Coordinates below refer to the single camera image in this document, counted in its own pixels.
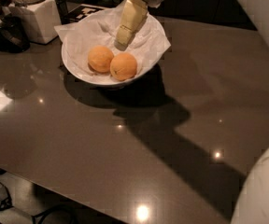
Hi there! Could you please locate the white square ceramic jar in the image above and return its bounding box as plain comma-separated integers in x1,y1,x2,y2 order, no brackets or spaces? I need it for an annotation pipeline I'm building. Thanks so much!
8,0,61,44

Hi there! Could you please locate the dark round pot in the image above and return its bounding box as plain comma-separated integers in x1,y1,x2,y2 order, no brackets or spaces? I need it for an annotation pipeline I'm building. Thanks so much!
0,16,30,53

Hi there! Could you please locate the black white marker card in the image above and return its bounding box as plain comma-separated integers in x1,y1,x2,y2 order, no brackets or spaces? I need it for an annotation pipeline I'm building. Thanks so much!
65,4,105,22

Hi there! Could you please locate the orange fruit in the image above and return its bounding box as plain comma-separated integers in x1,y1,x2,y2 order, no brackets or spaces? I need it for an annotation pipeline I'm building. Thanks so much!
88,46,114,73
110,52,137,81

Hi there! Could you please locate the small dark cup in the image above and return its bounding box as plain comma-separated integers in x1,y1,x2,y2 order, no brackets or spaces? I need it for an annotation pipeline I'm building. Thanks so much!
55,0,68,20

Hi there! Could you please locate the white crumpled paper liner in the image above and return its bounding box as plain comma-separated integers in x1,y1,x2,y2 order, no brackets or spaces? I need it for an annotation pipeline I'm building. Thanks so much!
53,0,172,80

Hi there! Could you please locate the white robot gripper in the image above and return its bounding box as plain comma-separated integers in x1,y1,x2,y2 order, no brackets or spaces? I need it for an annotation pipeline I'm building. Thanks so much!
115,0,164,50

